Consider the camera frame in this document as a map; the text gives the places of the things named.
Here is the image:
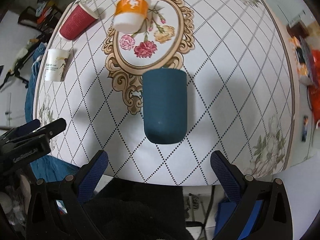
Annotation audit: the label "red plastic bag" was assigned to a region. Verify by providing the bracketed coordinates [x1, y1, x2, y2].
[308, 49, 320, 126]

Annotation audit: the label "orange and white cup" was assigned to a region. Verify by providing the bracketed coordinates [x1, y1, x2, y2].
[113, 0, 151, 34]

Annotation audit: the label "dark teal cup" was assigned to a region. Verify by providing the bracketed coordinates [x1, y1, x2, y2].
[142, 68, 188, 145]

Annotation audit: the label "white printed paper cup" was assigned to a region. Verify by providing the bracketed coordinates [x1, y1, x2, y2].
[44, 49, 69, 82]

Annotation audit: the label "black trousers legs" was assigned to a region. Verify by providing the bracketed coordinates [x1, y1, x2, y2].
[84, 178, 192, 239]

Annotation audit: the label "white patterned tablecloth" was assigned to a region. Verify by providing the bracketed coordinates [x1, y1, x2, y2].
[33, 0, 296, 186]

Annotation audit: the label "red paper cup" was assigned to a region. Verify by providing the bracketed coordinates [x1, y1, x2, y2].
[59, 2, 99, 41]

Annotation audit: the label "purple box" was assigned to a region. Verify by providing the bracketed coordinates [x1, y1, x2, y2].
[296, 36, 315, 86]

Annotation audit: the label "dark lighter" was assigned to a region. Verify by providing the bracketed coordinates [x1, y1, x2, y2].
[302, 115, 309, 142]

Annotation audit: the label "dark wooden chair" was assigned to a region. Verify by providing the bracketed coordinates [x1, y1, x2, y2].
[17, 0, 63, 34]

